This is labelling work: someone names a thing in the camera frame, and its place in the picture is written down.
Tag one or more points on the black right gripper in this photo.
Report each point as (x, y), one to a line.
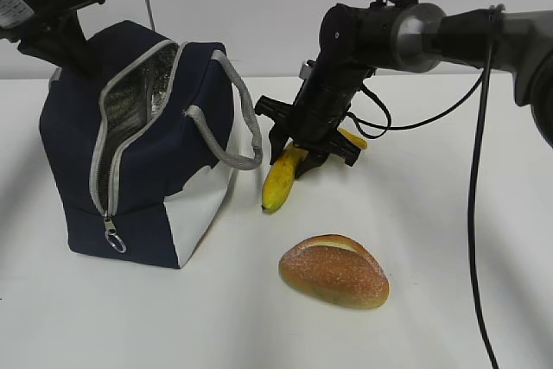
(311, 121)

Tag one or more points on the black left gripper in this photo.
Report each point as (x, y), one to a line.
(50, 30)

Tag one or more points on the yellow banana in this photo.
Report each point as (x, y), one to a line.
(280, 179)

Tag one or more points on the brown bread roll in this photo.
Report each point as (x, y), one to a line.
(335, 269)

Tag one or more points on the navy and white lunch bag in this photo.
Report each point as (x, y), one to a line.
(143, 153)

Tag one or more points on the black and grey right robot arm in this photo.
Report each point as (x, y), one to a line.
(413, 37)

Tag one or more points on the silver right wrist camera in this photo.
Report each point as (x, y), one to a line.
(306, 69)

